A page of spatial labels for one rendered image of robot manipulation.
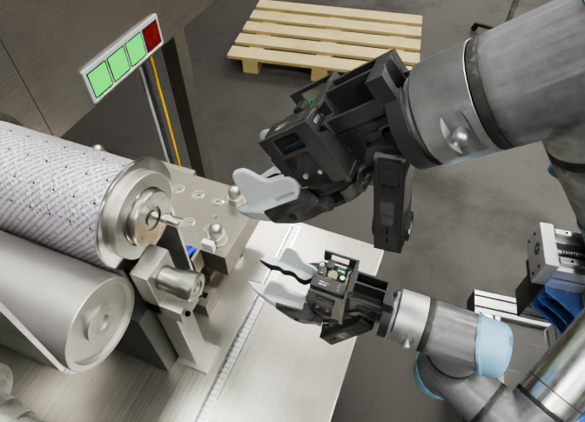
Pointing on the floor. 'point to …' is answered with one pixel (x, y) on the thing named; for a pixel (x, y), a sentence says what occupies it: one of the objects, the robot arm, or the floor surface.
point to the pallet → (259, 48)
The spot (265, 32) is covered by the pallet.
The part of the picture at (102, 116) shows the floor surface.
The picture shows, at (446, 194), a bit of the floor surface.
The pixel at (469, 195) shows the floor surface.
